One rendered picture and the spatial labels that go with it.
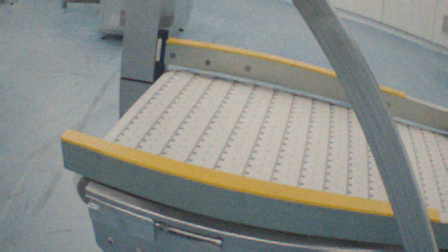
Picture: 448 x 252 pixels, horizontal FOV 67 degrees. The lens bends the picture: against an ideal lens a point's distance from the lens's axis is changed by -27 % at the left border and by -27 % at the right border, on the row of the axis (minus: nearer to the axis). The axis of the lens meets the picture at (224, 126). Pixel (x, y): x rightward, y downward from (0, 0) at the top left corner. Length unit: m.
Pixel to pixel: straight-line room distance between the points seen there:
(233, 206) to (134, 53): 0.36
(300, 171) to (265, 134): 0.07
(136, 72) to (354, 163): 0.34
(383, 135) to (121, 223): 0.24
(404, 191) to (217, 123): 0.27
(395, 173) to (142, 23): 0.45
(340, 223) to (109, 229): 0.21
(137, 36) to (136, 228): 0.32
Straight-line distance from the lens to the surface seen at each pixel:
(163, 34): 0.60
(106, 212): 0.38
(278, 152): 0.43
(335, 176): 0.42
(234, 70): 0.57
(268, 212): 0.32
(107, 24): 3.36
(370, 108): 0.25
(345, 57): 0.25
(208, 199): 0.33
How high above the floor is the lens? 1.05
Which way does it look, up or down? 29 degrees down
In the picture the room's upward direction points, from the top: 7 degrees clockwise
